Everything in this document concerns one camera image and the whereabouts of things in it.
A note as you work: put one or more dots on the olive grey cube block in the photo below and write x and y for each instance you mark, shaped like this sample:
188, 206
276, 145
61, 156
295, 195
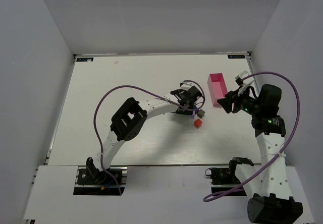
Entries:
201, 113

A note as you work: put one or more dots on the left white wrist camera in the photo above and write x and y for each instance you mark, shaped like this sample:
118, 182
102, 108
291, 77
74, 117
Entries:
186, 85

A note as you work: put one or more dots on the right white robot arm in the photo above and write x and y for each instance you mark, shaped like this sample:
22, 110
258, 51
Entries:
270, 196

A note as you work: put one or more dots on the left blue logo sticker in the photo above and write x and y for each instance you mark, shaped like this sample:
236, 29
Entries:
84, 59

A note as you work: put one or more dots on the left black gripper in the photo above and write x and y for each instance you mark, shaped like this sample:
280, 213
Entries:
185, 107

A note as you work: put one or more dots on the pink plastic box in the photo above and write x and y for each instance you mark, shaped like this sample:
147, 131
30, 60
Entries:
217, 87

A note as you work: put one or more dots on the right blue logo sticker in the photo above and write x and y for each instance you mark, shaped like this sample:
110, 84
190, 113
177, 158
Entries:
236, 56

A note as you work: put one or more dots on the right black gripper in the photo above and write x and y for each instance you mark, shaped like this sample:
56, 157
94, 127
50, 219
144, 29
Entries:
233, 102

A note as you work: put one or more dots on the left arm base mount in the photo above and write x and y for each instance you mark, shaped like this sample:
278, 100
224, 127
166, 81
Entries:
90, 181

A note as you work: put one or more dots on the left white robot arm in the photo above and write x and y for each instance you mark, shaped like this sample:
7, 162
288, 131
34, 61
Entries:
128, 120

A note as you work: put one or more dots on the blue logo sticker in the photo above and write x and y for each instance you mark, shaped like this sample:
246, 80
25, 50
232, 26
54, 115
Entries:
236, 56
84, 59

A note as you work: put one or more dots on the red cube block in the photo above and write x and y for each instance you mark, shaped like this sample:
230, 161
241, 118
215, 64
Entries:
198, 123

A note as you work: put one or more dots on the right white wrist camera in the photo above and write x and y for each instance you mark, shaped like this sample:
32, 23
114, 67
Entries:
243, 81

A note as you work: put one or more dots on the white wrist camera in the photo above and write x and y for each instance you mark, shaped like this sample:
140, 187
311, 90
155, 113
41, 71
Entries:
186, 85
243, 81

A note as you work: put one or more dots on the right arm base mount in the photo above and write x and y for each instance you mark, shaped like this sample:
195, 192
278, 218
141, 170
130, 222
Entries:
223, 178

